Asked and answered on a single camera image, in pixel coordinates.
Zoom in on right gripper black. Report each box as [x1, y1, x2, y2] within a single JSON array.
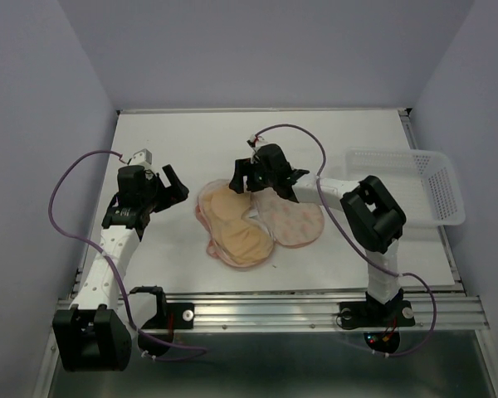
[[227, 158, 276, 194]]

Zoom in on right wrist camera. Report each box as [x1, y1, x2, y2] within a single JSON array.
[[247, 134, 269, 156]]

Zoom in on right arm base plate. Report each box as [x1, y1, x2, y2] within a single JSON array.
[[335, 301, 416, 330]]

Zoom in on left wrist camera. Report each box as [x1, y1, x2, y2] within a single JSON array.
[[127, 149, 153, 169]]

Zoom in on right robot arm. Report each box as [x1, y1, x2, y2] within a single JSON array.
[[229, 139, 407, 323]]

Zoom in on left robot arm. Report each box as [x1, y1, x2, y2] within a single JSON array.
[[52, 163, 189, 371]]

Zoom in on peach floral mesh laundry bag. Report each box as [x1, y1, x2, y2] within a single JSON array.
[[194, 179, 325, 269]]

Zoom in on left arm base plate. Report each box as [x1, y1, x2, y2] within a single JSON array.
[[137, 302, 195, 332]]

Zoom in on aluminium front rail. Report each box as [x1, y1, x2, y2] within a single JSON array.
[[51, 296, 489, 332]]

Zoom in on white plastic basket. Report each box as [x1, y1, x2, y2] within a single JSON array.
[[344, 148, 466, 227]]

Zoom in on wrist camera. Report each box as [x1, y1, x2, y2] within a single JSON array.
[[127, 149, 153, 169], [247, 134, 269, 156]]

